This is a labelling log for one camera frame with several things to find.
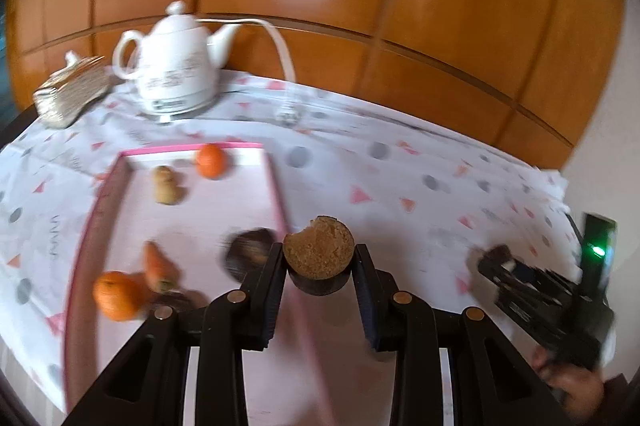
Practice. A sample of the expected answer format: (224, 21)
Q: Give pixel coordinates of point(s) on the white patterned tablecloth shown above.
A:
(400, 186)

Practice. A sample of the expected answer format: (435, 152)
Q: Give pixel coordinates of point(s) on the white ceramic electric kettle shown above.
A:
(170, 56)

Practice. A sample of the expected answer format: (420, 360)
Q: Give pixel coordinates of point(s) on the person's right hand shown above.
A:
(570, 381)

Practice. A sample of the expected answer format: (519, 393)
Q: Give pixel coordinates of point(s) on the dark fruit half white top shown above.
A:
(500, 254)

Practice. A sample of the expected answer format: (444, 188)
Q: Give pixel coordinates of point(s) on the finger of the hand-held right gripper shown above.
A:
(515, 301)
(540, 278)

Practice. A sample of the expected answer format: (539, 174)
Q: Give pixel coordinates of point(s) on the orange carrot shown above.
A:
(155, 263)

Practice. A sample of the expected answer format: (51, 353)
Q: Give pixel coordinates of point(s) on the dark round fruit half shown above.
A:
(245, 251)
(175, 301)

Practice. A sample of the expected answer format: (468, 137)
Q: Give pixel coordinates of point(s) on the pink shallow box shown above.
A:
(210, 216)

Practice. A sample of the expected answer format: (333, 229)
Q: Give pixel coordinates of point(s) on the wooden wardrobe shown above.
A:
(400, 6)

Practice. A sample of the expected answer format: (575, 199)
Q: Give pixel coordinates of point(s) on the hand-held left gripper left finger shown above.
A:
(267, 301)

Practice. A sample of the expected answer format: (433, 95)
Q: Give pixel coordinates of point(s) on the orange mandarin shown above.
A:
(211, 161)
(117, 296)

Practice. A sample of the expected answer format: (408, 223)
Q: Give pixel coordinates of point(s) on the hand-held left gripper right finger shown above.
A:
(367, 301)

